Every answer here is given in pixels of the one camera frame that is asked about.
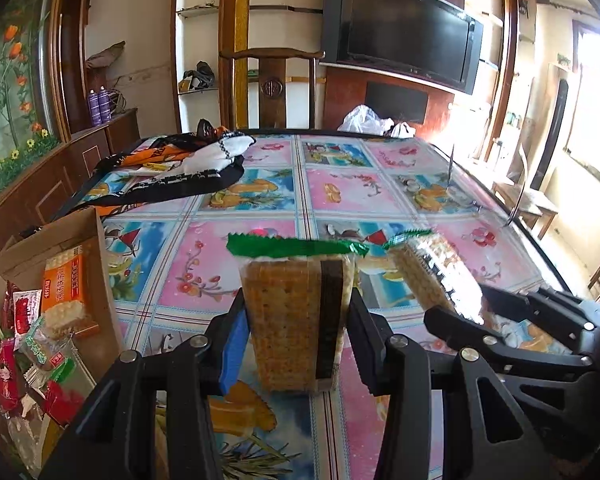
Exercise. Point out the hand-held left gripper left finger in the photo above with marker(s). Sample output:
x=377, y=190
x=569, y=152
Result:
x=232, y=350

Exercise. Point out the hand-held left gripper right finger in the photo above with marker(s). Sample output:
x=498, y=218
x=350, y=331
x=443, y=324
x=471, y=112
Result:
x=362, y=345

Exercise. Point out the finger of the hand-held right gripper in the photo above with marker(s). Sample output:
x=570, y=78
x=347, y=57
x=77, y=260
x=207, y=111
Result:
x=460, y=330
x=530, y=304

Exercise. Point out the green cracker packet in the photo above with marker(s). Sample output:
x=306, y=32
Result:
x=285, y=320
x=430, y=275

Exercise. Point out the silver dark snack packet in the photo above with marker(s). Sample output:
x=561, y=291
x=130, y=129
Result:
x=82, y=375

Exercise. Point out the orange cracker packet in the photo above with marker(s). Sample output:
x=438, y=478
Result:
x=62, y=285

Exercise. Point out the cardboard box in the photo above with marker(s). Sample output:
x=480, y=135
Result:
x=45, y=240

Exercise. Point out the wooden stool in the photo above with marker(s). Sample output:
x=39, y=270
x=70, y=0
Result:
x=535, y=205

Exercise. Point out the printed tablecloth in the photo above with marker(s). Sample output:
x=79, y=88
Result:
x=330, y=185

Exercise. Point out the short red snack packet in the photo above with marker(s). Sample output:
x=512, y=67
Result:
x=62, y=400

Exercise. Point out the black orange printed scarf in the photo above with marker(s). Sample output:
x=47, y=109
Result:
x=200, y=175

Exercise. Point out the black curved board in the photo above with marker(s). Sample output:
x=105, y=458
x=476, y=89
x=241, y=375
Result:
x=560, y=120

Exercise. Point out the clear green print packet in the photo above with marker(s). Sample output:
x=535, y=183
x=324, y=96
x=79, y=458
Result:
x=45, y=350

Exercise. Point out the yellow pen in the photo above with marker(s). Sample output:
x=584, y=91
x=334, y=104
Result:
x=155, y=165

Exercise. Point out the bright window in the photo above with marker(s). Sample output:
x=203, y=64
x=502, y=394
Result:
x=595, y=110

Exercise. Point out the small white plastic bag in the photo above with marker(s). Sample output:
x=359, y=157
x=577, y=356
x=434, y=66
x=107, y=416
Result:
x=404, y=130

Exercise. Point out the red white snack packet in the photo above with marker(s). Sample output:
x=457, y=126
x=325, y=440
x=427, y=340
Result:
x=25, y=307

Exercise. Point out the clear brown snack packet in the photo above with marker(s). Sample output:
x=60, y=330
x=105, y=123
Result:
x=30, y=435

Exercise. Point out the large white plastic bag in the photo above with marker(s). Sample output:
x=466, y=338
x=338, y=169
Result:
x=362, y=120

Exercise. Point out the long red snack packet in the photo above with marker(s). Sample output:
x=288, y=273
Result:
x=7, y=375

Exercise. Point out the wooden cabinet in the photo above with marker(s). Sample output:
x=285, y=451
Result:
x=55, y=175

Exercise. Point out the wooden chair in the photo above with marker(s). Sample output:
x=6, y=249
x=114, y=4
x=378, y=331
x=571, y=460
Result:
x=272, y=90

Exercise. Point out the dark bag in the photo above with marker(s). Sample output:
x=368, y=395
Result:
x=200, y=77

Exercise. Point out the purple spray can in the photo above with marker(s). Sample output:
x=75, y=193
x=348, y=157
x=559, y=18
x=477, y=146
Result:
x=94, y=107
x=106, y=105

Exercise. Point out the black flat television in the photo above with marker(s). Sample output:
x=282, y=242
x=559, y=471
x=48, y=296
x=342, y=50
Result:
x=405, y=20

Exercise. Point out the brown bag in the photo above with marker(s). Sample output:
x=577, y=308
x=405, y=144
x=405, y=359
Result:
x=105, y=55

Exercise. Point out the wall shelf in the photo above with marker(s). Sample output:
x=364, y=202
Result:
x=195, y=92

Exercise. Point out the flower wall mural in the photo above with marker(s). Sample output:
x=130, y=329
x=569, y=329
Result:
x=5, y=85

